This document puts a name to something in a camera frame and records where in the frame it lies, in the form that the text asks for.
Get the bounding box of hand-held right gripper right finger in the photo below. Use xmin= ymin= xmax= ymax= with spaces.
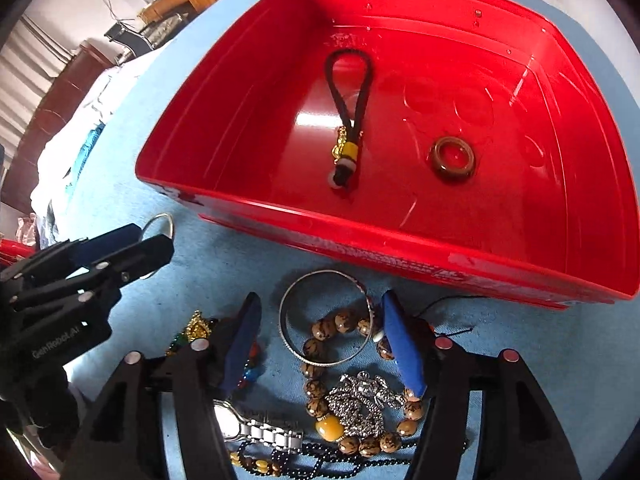
xmin=380 ymin=291 xmax=583 ymax=480

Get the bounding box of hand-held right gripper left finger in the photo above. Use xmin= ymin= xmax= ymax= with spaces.
xmin=64 ymin=291 xmax=263 ymax=480

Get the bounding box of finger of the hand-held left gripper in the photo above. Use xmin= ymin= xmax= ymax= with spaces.
xmin=20 ymin=224 xmax=143 ymax=281
xmin=10 ymin=234 xmax=175 ymax=311

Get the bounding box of silver metal ring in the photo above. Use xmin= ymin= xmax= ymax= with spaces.
xmin=141 ymin=213 xmax=175 ymax=239

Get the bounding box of silver bangle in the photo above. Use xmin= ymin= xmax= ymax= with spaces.
xmin=278 ymin=270 xmax=376 ymax=366

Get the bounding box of silver rhinestone bracelet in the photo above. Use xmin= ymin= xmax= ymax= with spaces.
xmin=325 ymin=371 xmax=406 ymax=443

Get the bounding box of silver wrist watch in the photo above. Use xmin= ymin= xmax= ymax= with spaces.
xmin=212 ymin=400 xmax=304 ymax=448

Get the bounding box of brown bead bracelet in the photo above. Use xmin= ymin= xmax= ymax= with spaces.
xmin=301 ymin=294 xmax=473 ymax=458

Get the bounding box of black bead necklace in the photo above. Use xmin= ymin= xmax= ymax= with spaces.
xmin=235 ymin=437 xmax=471 ymax=480

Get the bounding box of red plastic box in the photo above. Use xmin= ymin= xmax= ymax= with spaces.
xmin=135 ymin=0 xmax=640 ymax=310

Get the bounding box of blue blanket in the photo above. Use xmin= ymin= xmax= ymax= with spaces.
xmin=50 ymin=0 xmax=640 ymax=480

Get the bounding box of pink cloth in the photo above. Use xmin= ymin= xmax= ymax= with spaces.
xmin=15 ymin=212 xmax=38 ymax=246

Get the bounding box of bed with white bedding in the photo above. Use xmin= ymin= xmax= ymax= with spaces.
xmin=30 ymin=50 xmax=151 ymax=226

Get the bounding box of red plastic object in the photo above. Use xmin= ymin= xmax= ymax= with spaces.
xmin=0 ymin=239 xmax=36 ymax=266

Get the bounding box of dark wooden headboard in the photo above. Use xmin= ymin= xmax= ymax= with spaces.
xmin=0 ymin=40 xmax=118 ymax=211

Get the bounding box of beige curtain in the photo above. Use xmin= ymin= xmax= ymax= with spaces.
xmin=0 ymin=15 xmax=66 ymax=126

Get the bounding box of black office chair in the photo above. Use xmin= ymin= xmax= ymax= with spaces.
xmin=104 ymin=20 xmax=156 ymax=56

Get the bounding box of wooden desk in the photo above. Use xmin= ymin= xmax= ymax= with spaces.
xmin=137 ymin=0 xmax=211 ymax=26

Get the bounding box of colourful bead bracelet gold charm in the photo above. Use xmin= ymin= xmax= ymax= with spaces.
xmin=167 ymin=310 xmax=266 ymax=391

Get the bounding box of yellow and black bead bracelet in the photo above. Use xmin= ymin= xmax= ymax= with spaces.
xmin=230 ymin=452 xmax=283 ymax=477

